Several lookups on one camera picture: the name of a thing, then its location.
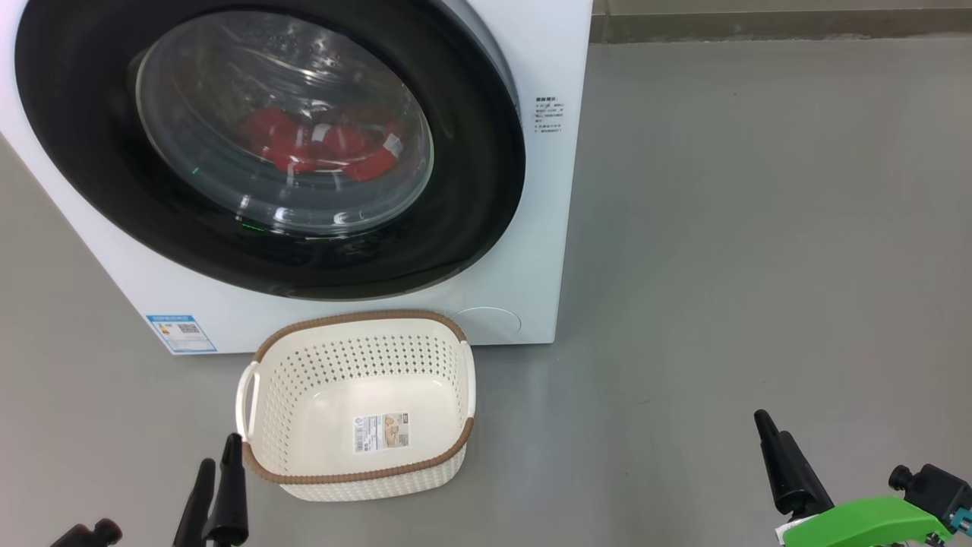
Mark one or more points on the washing machine door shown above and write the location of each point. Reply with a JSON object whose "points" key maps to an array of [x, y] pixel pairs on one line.
{"points": [[83, 137]]}

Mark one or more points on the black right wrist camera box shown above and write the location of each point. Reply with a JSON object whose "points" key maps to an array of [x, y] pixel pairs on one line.
{"points": [[938, 490]]}

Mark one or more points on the round white filter cover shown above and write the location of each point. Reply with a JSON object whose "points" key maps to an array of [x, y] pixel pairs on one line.
{"points": [[490, 323]]}

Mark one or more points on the white front-load washing machine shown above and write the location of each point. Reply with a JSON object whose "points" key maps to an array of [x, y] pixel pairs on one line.
{"points": [[524, 251]]}

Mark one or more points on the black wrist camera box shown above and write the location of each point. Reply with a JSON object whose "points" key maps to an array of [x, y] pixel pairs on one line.
{"points": [[938, 490], [87, 534]]}

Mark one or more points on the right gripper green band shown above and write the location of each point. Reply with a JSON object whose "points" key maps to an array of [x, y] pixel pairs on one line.
{"points": [[866, 524]]}

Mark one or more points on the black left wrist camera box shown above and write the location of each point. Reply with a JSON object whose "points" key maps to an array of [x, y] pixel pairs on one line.
{"points": [[87, 534]]}

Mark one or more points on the cream perforated laundry basket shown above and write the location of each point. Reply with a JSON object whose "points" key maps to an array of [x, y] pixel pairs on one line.
{"points": [[334, 395]]}

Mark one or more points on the paper product sticker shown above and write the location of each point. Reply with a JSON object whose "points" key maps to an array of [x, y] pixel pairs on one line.
{"points": [[381, 432]]}

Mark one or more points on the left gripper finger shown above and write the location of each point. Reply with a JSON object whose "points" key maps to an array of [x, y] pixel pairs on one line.
{"points": [[230, 509], [194, 509]]}

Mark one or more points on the red white-trimmed garment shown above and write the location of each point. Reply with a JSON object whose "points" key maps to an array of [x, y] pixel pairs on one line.
{"points": [[292, 144]]}

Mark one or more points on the blue energy label sticker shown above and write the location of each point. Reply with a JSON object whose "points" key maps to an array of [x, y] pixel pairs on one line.
{"points": [[181, 333]]}

